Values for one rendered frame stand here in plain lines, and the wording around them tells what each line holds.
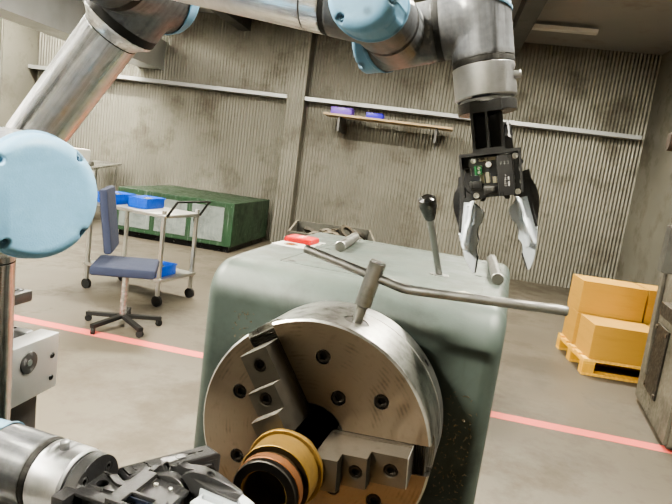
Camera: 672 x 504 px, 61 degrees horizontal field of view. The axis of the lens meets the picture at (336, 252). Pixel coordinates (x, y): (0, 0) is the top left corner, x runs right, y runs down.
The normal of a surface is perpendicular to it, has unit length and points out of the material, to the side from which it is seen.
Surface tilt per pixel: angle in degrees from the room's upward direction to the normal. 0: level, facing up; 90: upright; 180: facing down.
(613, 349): 90
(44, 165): 90
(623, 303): 90
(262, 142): 90
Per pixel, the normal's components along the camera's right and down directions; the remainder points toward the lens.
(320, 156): -0.19, 0.12
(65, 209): 0.80, 0.18
